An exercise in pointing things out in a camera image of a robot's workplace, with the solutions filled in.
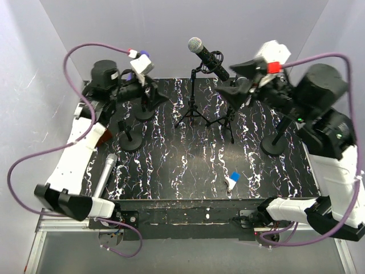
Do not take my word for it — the silver microphone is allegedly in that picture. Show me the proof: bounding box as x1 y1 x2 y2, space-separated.
93 154 117 198

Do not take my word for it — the black round-base mic stand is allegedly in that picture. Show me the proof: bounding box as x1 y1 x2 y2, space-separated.
117 120 143 153

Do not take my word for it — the blue white small card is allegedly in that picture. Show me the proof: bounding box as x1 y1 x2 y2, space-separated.
224 172 240 193

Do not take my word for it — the brown wooden metronome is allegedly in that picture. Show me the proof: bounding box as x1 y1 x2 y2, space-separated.
95 129 113 147

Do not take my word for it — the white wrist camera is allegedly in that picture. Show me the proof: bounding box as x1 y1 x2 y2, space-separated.
130 54 154 86
254 40 291 74

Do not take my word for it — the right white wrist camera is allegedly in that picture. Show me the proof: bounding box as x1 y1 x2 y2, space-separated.
254 40 291 74

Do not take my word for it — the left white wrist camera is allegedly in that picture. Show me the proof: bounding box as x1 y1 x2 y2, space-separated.
130 54 154 86

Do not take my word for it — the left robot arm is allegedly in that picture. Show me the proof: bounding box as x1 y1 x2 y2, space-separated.
34 54 168 228

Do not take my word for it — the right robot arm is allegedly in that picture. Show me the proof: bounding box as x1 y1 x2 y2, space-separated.
216 56 364 241

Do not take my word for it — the small black tripod stand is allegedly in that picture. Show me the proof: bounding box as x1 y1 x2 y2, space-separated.
206 106 236 144

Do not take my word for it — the black tripod stand with shockmount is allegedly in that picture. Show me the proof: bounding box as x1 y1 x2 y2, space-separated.
175 62 216 128

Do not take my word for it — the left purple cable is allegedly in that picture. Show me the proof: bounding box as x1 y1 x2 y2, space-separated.
7 42 137 215

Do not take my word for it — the right round-base mic stand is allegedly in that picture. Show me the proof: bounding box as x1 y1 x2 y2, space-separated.
260 116 292 157

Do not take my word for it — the aluminium frame rail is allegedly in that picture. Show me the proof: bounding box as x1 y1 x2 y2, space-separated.
26 217 361 273

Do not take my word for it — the purple microphone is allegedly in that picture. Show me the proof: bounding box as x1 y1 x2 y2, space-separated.
127 48 150 80

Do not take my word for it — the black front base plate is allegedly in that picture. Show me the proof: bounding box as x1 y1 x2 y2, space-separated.
88 198 286 242

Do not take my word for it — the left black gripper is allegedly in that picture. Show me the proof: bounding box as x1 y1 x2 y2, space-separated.
111 74 170 111

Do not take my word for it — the black glitter microphone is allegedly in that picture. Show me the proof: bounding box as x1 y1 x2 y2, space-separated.
188 37 229 82

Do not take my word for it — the black shotgun microphone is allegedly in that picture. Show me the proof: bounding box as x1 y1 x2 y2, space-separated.
233 76 252 87

